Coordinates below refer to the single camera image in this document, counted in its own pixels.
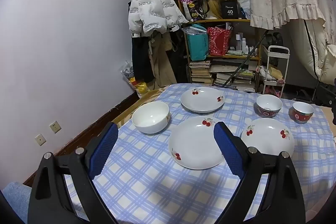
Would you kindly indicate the white round-hole wall socket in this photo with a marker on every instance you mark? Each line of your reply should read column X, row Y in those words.
column 40, row 139

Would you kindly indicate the yellow wooden shelf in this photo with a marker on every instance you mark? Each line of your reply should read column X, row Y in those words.
column 223, row 21

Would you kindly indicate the white bottle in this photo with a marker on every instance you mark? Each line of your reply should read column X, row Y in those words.
column 244, row 45

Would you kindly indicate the black box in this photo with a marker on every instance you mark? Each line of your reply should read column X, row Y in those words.
column 229, row 10

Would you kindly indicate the stack of old books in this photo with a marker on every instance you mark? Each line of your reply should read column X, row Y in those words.
column 200, row 71

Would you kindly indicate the teal bag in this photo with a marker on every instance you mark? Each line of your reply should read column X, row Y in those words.
column 198, row 45

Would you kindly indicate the small red patterned bowl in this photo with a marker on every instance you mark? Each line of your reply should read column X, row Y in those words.
column 303, row 109

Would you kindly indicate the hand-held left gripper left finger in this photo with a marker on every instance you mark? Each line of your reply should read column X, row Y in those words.
column 103, row 153

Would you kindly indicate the large white bowl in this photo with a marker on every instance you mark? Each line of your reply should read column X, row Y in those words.
column 151, row 119

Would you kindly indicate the white rolling cart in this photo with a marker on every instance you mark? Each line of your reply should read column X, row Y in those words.
column 286, row 64

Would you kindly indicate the white power wall socket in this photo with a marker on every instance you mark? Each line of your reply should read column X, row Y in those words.
column 55, row 126

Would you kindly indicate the blue plaid tablecloth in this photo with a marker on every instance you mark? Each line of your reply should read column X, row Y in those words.
column 147, row 187

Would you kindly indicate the beige box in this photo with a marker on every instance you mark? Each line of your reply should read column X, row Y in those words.
column 274, row 73

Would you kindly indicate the black pink printed tote bag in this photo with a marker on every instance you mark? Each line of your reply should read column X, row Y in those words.
column 193, row 6

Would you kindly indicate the white cherry print plate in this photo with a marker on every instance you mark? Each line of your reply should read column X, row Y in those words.
column 202, row 102
column 265, row 140
column 194, row 145

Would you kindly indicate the black hanging garment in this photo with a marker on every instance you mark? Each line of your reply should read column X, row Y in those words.
column 178, row 56

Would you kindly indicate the beige pants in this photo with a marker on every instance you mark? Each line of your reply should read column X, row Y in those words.
column 161, row 61

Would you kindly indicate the printed clear plastic bag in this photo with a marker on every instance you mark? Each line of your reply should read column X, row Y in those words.
column 127, row 71

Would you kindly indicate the yellow plastic bag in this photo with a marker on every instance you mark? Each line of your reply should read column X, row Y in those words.
column 143, row 87

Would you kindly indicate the thin dark pole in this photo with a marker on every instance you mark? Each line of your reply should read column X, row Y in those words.
column 246, row 60

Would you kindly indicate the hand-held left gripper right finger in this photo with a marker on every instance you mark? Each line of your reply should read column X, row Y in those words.
column 227, row 150

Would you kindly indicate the black pants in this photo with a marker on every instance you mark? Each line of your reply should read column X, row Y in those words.
column 141, row 56

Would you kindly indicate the red patterned bag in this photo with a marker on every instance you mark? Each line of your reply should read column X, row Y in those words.
column 219, row 41

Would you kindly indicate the cream padded duvet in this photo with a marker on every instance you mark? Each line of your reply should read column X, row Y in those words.
column 302, row 50

